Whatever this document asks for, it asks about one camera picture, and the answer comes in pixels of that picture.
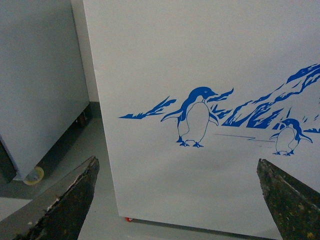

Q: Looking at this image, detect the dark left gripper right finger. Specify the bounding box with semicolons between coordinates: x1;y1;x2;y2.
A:
256;158;320;240

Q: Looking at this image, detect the white blue chest freezer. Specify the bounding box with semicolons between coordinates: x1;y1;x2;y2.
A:
83;0;320;239

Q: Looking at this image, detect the yellowish cabinet caster wheel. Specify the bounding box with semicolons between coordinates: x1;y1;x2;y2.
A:
23;166;45;186

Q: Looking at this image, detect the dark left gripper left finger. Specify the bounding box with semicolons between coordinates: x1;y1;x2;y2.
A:
14;156;100;240

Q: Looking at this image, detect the red freezer caster wheel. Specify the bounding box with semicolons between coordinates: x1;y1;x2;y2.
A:
125;217;133;222

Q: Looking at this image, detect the grey neighbouring cabinet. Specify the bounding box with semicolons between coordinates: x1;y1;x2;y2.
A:
0;0;89;181

